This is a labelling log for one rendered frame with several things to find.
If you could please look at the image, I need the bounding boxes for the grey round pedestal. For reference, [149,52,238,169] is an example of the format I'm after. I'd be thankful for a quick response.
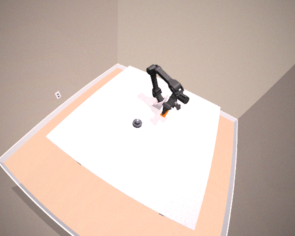
[132,119,142,128]

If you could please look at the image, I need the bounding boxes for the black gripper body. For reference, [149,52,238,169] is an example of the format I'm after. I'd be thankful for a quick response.
[162,96,177,110]

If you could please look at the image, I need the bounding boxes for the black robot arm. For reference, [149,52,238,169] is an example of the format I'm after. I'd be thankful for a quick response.
[146,64,190,111]

